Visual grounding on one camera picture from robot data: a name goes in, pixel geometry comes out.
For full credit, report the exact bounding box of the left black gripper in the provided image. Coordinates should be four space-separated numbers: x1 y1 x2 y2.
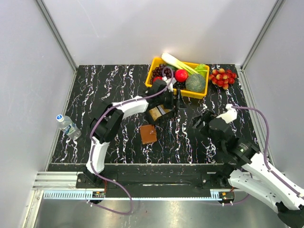
157 89 187 110

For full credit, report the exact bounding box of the black card box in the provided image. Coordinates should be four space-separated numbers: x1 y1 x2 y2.
145 105 176 125

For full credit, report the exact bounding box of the brown leather card holder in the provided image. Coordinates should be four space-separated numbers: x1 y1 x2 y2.
140 125 157 144

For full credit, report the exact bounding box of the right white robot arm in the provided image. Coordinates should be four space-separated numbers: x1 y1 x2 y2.
192 107 304 228

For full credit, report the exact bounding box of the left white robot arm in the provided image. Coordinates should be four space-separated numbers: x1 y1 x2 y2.
84 78 182 188

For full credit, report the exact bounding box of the yellow plastic basket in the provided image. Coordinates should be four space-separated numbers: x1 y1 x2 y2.
145 57 210 100

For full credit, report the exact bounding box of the green netted melon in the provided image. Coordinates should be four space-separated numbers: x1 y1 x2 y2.
185 74 206 93

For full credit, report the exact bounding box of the red apple back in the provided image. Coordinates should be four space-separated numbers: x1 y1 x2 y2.
174 69 189 83

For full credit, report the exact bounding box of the red apple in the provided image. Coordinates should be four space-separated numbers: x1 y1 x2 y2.
174 69 189 83
152 76 163 83

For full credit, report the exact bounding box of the red apple front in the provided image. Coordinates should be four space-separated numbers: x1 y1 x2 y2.
152 76 163 83

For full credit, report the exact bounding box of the green cucumber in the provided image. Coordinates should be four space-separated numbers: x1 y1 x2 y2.
166 64 177 71

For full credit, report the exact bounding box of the dark purple grape bunch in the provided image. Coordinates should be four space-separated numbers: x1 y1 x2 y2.
149 64 186 90

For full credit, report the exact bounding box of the white green leek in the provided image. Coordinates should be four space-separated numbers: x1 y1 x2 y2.
161 53 198 75

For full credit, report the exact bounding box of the red cherry cluster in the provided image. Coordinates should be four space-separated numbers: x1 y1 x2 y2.
209 68 237 90

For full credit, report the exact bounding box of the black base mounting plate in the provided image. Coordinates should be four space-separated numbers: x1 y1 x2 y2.
76 163 236 189

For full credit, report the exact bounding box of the clear plastic water bottle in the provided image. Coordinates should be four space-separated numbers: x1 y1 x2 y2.
56 114 81 140

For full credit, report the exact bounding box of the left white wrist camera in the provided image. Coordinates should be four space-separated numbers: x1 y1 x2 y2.
162 76 176 92

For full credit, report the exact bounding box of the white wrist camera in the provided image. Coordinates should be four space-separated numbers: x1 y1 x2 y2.
216 104 237 124
162 76 176 92

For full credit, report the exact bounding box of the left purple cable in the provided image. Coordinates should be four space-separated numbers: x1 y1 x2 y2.
87 66 174 216

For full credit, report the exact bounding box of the purple cable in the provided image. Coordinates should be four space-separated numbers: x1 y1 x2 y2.
209 105 304 207
87 66 174 216

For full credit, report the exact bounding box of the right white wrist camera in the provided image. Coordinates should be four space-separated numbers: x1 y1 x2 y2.
216 104 237 124

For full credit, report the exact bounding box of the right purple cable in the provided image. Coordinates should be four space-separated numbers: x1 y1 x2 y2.
209 105 304 207

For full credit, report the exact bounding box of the aluminium frame rail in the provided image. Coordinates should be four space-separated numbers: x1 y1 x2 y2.
33 171 244 201

